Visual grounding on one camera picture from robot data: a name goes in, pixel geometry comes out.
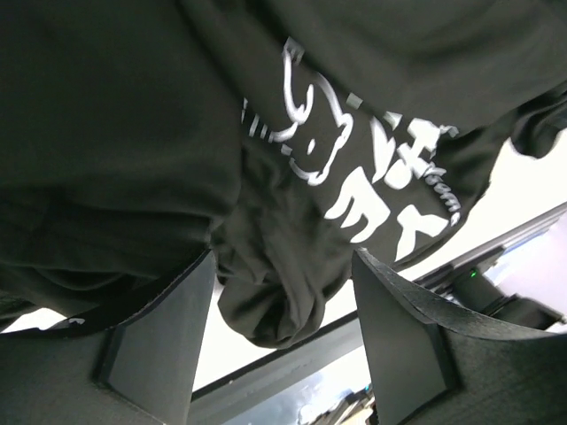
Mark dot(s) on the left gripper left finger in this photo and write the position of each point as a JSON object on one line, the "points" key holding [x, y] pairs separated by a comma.
{"points": [[130, 361]]}

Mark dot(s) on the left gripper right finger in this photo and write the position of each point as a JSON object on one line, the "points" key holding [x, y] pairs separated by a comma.
{"points": [[434, 362]]}

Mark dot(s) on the black t shirt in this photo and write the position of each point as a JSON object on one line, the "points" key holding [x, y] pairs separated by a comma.
{"points": [[281, 135]]}

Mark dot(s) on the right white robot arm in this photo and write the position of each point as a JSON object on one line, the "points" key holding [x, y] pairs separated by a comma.
{"points": [[526, 286]]}

